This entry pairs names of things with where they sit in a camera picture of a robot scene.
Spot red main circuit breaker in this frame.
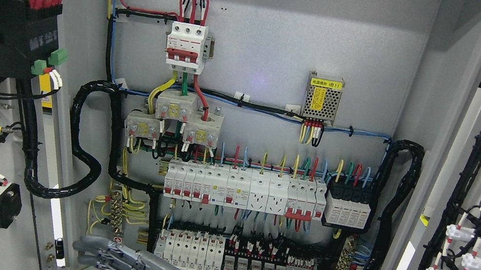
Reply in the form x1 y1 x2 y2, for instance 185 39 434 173
165 21 209 75

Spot black corrugated conduit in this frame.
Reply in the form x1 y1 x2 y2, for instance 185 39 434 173
363 139 425 270
13 68 179 219

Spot black corrugated conduit left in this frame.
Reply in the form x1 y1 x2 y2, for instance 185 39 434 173
13 68 179 219

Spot perforated metal power supply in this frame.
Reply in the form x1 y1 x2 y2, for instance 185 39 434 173
301 71 346 125

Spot white lower breaker row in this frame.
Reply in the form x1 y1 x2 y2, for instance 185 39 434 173
154 229 228 270

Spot black corrugated conduit right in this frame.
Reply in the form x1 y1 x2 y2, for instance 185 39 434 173
363 139 425 270

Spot black surge protector block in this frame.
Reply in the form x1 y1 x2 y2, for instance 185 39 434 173
322 178 373 234

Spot white current transformers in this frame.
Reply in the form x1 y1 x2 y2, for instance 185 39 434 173
124 89 224 152

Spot white breaker and socket row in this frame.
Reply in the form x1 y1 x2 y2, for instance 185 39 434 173
163 159 327 222

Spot black digital power meter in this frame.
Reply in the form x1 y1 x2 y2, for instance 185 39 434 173
0 0 68 79

